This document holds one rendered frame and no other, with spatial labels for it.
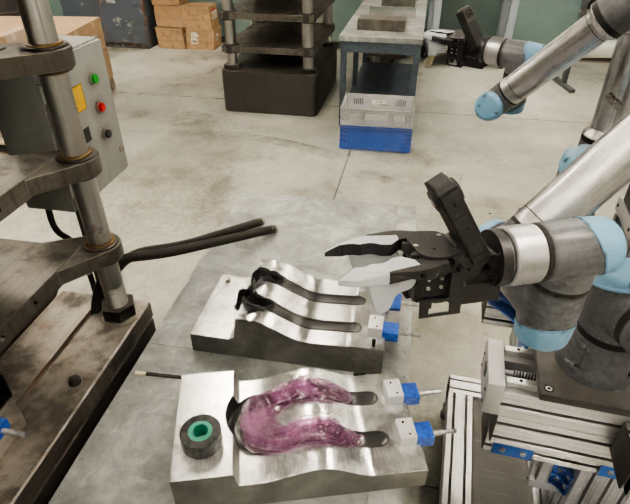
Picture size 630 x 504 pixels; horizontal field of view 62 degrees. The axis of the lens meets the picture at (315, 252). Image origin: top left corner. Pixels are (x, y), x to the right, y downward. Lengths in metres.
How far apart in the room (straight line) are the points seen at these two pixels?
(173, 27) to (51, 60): 6.77
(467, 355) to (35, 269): 1.89
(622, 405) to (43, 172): 1.27
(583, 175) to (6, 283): 1.23
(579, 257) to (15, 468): 1.18
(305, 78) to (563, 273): 4.55
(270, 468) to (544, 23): 7.09
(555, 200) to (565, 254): 0.17
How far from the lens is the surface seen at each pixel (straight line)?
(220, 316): 1.44
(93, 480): 1.27
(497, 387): 1.14
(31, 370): 1.57
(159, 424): 1.31
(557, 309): 0.74
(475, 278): 0.66
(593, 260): 0.71
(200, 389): 1.20
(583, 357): 1.12
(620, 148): 0.84
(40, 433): 1.41
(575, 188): 0.83
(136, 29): 8.07
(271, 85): 5.21
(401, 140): 4.45
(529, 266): 0.66
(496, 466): 2.00
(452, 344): 2.65
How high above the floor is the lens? 1.81
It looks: 35 degrees down
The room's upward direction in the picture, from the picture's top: straight up
